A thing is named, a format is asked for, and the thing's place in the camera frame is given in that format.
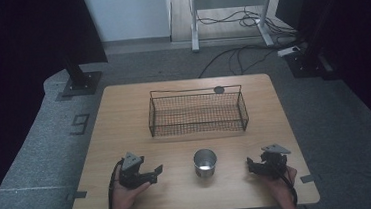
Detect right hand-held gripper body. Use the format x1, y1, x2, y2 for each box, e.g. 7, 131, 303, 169
258, 141, 295, 182

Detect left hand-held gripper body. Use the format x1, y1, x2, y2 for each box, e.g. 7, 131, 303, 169
116, 150, 152, 191

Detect metal cup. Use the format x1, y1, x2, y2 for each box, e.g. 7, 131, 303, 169
192, 147, 219, 180

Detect black wire mesh basket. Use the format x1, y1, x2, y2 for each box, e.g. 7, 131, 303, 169
145, 83, 251, 139

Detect person's left hand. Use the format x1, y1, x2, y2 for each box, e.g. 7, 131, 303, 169
105, 162, 155, 209

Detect person's right hand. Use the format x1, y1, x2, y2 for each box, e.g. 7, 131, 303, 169
262, 164, 302, 209

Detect grey tape piece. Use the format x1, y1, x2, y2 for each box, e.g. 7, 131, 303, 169
299, 174, 315, 185
72, 190, 89, 200

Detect grey tape floor number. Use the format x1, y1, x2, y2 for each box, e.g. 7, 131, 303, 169
68, 113, 93, 137

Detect black stand base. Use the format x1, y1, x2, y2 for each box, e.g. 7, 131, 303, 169
283, 38, 341, 84

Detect white power strip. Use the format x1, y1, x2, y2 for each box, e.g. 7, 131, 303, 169
276, 44, 302, 58

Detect black curtain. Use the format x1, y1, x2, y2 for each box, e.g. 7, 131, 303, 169
0, 0, 120, 209
274, 0, 371, 155

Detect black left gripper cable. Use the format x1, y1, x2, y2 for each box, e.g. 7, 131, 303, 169
103, 157, 130, 209

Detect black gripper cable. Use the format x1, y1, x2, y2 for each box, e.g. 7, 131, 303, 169
277, 166, 300, 207
103, 157, 130, 209

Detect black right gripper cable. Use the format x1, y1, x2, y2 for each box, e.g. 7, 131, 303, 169
277, 166, 300, 207

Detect black stand with base plate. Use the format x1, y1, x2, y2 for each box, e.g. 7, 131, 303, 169
58, 52, 105, 98

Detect black floor cable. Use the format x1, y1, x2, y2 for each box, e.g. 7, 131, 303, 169
195, 40, 302, 79

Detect tangle of black cables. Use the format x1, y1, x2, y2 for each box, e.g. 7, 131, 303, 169
195, 5, 298, 46

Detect white metal desk frame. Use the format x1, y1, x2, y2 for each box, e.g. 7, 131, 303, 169
187, 0, 282, 54

